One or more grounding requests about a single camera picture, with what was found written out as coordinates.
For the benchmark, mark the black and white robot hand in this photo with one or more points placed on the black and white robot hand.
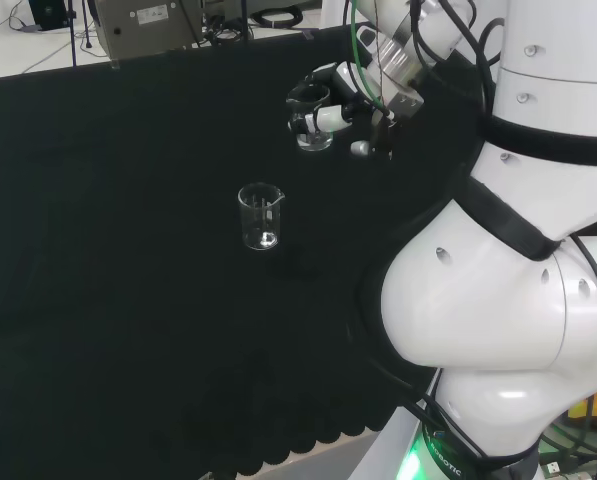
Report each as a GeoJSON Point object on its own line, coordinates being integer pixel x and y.
{"type": "Point", "coordinates": [345, 80]}

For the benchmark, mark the small clear glass beaker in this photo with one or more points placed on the small clear glass beaker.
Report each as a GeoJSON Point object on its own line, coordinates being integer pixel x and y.
{"type": "Point", "coordinates": [314, 142]}

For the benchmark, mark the tall clear glass beaker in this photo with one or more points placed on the tall clear glass beaker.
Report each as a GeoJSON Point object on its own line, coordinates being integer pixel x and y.
{"type": "Point", "coordinates": [261, 235]}

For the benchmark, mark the clear tape piece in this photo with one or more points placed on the clear tape piece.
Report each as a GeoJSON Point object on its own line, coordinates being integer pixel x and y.
{"type": "Point", "coordinates": [308, 34]}

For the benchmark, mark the grey metal equipment box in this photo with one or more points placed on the grey metal equipment box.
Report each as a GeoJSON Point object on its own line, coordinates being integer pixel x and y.
{"type": "Point", "coordinates": [143, 25]}

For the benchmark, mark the black bench cloth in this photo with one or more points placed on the black bench cloth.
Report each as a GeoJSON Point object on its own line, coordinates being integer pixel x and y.
{"type": "Point", "coordinates": [128, 250]}

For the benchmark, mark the thin blue tripod pole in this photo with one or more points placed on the thin blue tripod pole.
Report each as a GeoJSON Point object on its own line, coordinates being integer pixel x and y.
{"type": "Point", "coordinates": [72, 35]}

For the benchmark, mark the black box device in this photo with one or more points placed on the black box device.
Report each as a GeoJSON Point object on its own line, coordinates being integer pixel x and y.
{"type": "Point", "coordinates": [48, 11]}

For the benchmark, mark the yellow stop button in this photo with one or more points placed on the yellow stop button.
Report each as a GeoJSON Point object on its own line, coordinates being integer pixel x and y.
{"type": "Point", "coordinates": [590, 405]}

